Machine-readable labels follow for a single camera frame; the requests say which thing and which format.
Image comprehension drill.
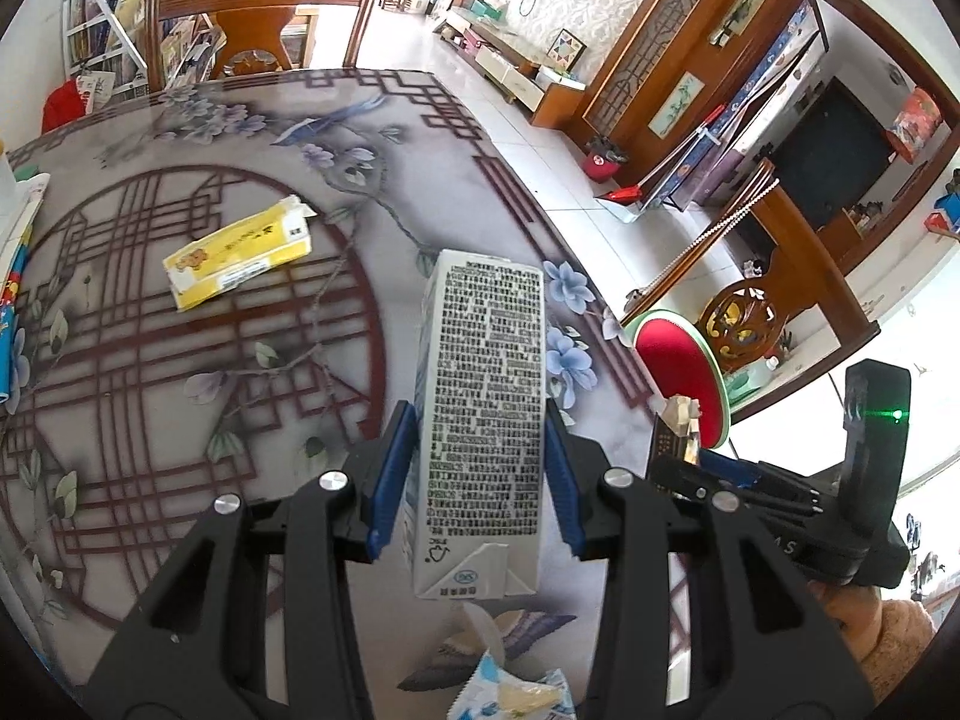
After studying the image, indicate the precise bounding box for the small brown carton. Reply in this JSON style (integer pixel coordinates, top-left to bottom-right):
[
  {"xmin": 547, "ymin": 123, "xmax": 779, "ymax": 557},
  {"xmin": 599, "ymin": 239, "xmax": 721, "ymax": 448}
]
[{"xmin": 651, "ymin": 395, "xmax": 701, "ymax": 465}]

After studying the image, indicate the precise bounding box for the white milk carton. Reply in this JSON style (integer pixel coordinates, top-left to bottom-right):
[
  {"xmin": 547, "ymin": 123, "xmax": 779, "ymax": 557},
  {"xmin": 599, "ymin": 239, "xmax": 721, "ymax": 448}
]
[{"xmin": 404, "ymin": 250, "xmax": 545, "ymax": 600}]

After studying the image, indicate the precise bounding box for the yellow drink carton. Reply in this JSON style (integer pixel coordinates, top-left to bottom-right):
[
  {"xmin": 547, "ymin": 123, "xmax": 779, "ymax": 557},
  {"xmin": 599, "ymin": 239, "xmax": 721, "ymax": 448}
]
[{"xmin": 163, "ymin": 195, "xmax": 317, "ymax": 312}]

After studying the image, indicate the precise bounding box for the right forearm brown sleeve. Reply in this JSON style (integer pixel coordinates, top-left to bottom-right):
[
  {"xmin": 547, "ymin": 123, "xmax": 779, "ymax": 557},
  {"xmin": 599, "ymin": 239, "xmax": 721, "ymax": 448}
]
[{"xmin": 861, "ymin": 600, "xmax": 935, "ymax": 704}]

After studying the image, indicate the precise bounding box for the red trash bin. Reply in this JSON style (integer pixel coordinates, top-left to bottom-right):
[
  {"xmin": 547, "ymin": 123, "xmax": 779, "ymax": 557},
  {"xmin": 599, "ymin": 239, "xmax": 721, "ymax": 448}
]
[{"xmin": 581, "ymin": 137, "xmax": 628, "ymax": 184}]

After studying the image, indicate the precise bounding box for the right hand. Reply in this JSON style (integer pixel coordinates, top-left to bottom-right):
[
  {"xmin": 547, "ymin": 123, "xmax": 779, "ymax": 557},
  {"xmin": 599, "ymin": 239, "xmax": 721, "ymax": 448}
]
[{"xmin": 807, "ymin": 582, "xmax": 882, "ymax": 661}]

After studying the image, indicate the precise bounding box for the carved wooden chair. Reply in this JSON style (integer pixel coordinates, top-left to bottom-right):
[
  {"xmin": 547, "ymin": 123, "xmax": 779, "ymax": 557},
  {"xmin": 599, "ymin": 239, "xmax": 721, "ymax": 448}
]
[{"xmin": 695, "ymin": 278, "xmax": 786, "ymax": 374}]

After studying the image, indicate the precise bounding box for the blue white snack bag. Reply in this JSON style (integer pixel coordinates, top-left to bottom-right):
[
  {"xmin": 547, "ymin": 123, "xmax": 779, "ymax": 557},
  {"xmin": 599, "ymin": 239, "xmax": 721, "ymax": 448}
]
[{"xmin": 446, "ymin": 652, "xmax": 576, "ymax": 720}]

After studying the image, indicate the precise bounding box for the red dustpan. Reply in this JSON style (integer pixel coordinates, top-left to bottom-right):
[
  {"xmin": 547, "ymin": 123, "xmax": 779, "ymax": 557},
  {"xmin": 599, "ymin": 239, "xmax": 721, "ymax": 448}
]
[{"xmin": 601, "ymin": 185, "xmax": 643, "ymax": 206}]

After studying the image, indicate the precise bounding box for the blue cartoon book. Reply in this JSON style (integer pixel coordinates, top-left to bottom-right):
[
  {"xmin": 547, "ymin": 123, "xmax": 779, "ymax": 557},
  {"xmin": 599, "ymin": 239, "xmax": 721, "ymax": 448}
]
[{"xmin": 0, "ymin": 229, "xmax": 31, "ymax": 406}]

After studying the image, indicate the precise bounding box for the wooden tv cabinet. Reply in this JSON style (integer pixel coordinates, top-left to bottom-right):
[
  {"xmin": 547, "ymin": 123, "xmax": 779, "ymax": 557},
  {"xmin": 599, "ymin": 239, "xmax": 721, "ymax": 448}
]
[{"xmin": 434, "ymin": 8, "xmax": 586, "ymax": 130}]

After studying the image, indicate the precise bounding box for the white paper stack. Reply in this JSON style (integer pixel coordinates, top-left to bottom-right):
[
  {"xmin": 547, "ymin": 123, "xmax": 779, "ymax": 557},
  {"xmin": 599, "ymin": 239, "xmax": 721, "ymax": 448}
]
[{"xmin": 0, "ymin": 146, "xmax": 50, "ymax": 284}]

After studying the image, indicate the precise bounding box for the red bag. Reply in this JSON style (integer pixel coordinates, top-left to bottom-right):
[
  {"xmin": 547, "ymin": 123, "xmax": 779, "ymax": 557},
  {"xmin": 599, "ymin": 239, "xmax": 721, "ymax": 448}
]
[{"xmin": 41, "ymin": 78, "xmax": 86, "ymax": 133}]

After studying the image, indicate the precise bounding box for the white magazine rack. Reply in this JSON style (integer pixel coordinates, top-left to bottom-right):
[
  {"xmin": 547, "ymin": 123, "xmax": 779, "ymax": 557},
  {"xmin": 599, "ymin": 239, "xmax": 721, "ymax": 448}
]
[{"xmin": 60, "ymin": 0, "xmax": 223, "ymax": 98}]

